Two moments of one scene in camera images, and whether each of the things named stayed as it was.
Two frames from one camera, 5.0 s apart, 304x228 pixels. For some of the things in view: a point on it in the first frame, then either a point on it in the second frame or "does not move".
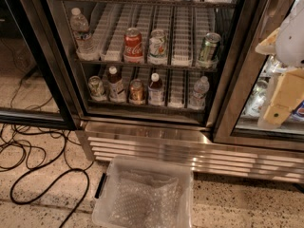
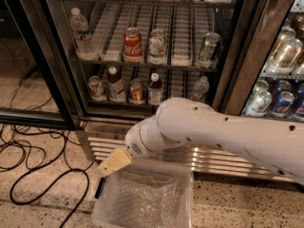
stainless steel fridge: [173, 70] does not move
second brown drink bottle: [156, 91] does not move
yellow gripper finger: [276, 114] -> [119, 160]
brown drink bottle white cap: [117, 90] does not move
